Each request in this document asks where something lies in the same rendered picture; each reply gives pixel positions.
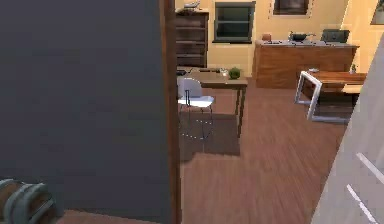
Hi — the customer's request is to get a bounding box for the dark framed wall picture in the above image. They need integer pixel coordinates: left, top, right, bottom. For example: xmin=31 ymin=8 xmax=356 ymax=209
xmin=272 ymin=0 xmax=310 ymax=16

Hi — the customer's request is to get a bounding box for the dark wooden shelf unit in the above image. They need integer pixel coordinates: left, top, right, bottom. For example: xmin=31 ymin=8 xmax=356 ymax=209
xmin=175 ymin=9 xmax=210 ymax=69

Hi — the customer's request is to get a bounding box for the white dish on shelf unit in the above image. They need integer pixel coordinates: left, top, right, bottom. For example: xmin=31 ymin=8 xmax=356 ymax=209
xmin=183 ymin=0 xmax=202 ymax=10

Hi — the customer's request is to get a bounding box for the dark grey toaster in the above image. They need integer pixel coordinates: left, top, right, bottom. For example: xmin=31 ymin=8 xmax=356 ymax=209
xmin=321 ymin=28 xmax=351 ymax=44

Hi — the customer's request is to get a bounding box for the black frying pan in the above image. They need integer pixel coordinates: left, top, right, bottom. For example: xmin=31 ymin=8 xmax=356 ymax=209
xmin=288 ymin=31 xmax=316 ymax=43

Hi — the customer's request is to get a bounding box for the pale grey room door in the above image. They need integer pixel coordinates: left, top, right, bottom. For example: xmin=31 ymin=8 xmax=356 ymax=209
xmin=310 ymin=33 xmax=384 ymax=224

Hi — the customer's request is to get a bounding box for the wooden table with white legs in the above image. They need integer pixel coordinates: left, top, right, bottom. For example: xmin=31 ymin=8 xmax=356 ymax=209
xmin=294 ymin=69 xmax=368 ymax=123

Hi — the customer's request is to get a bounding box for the white chair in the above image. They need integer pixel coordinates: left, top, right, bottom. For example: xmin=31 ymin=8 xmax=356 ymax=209
xmin=176 ymin=77 xmax=216 ymax=141

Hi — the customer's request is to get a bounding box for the green round plant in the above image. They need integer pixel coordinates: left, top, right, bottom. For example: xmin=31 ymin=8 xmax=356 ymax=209
xmin=228 ymin=67 xmax=242 ymax=80

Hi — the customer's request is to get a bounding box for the brown wooden dining table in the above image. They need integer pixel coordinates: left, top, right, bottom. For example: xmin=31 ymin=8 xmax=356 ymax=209
xmin=176 ymin=67 xmax=249 ymax=139

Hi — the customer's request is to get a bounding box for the wooden kitchen counter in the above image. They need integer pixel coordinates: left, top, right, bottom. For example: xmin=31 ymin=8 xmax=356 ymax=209
xmin=252 ymin=39 xmax=360 ymax=90

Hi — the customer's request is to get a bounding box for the dark framed window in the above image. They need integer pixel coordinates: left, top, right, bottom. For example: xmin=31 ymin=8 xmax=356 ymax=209
xmin=212 ymin=1 xmax=257 ymax=45

